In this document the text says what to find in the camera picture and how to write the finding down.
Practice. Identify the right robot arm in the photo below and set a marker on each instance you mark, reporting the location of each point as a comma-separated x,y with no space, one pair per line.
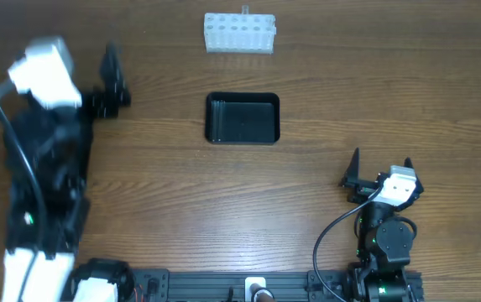
387,243

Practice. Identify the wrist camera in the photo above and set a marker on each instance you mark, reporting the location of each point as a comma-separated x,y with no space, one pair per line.
45,71
397,184

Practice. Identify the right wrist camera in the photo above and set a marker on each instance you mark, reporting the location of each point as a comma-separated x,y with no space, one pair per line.
397,184

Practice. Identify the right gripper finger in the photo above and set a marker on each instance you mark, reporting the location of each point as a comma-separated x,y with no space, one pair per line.
409,162
353,168

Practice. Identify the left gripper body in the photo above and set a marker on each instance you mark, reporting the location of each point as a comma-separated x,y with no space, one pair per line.
106,105

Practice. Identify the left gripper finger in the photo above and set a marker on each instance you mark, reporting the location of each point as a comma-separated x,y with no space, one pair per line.
112,71

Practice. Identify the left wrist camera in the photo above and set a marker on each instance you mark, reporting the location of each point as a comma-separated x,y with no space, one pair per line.
45,71

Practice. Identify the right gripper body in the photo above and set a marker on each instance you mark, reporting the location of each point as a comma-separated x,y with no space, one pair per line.
359,184

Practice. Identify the black tray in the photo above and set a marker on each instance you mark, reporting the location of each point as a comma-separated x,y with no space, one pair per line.
248,121

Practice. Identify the white test tube rack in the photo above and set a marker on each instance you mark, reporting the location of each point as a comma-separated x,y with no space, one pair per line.
240,38

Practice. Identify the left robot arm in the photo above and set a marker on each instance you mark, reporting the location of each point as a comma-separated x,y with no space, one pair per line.
47,168

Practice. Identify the mounting rail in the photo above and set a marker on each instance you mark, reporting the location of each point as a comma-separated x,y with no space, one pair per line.
206,287

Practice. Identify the clear test tube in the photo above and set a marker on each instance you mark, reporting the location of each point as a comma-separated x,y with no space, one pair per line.
245,9
216,121
222,121

